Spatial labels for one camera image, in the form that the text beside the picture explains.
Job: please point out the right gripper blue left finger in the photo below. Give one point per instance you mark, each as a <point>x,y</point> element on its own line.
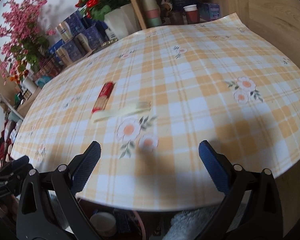
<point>82,166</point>

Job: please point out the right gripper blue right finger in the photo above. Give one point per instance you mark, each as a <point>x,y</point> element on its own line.
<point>217,166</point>

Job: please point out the dark red trash bin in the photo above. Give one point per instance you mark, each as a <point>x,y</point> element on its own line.
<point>129,224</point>

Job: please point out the cream plastic fork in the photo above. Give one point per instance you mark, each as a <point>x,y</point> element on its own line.
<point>131,109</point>

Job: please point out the paper cup in bin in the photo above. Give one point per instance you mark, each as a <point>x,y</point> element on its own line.
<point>104,223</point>

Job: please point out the red snack stick packet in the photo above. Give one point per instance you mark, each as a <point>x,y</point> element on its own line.
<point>103,97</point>

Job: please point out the yellow plaid floral tablecloth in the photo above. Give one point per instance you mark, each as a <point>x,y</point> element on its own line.
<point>216,81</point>

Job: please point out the orange flowers in white vase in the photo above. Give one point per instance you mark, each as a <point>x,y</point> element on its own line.
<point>25,80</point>

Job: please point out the blue gold gift box lower-left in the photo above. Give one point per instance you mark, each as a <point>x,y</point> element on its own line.
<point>70,52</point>

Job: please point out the blue gold gift box lower-right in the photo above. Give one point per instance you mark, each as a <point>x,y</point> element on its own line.
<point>90,39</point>

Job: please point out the pink blossom plant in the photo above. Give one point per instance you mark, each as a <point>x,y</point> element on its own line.
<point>27,45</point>

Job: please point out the white faceted vase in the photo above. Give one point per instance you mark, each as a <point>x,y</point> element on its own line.
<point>122,21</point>

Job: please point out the red paper cup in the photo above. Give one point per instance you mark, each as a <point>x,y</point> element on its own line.
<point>192,14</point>

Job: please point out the stacked pastel cups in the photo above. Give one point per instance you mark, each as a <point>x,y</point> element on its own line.
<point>152,11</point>

